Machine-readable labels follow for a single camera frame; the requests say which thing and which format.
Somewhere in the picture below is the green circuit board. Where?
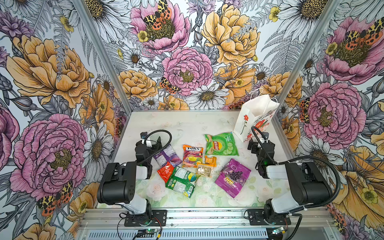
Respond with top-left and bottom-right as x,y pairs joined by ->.
136,229 -> 160,238

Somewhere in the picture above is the white paper gift bag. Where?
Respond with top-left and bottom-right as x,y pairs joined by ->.
233,94 -> 280,142

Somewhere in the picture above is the green Lay's chips bag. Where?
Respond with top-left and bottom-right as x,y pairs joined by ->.
205,132 -> 239,156

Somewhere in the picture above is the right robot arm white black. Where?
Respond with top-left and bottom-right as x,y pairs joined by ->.
248,127 -> 341,225

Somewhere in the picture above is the purple Fox's berries candy bag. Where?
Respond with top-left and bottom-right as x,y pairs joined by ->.
154,145 -> 182,168

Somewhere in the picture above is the small orange snack packet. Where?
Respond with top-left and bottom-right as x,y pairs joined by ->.
205,156 -> 217,168

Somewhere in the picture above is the magenta chocolate snack bag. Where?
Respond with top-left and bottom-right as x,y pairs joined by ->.
215,159 -> 251,198

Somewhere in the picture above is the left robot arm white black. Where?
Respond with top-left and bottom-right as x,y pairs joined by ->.
97,132 -> 162,216

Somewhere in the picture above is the red snack packet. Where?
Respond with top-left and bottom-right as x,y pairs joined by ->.
157,162 -> 174,183

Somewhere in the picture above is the orange Fox's fruits candy bag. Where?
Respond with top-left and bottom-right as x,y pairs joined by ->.
182,145 -> 204,168

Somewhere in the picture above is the clear peanut snack packet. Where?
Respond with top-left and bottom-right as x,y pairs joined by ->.
197,164 -> 213,178

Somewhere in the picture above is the aluminium front rail frame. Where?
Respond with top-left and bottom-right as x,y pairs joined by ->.
75,207 -> 343,240

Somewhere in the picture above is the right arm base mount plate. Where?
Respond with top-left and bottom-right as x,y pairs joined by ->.
245,209 -> 292,226

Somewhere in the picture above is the green candy bag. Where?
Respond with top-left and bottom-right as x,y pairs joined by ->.
165,167 -> 200,198

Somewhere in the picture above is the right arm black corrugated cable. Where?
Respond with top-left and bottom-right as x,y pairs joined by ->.
251,125 -> 342,209

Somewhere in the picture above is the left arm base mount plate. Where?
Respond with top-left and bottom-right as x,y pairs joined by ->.
124,210 -> 168,228

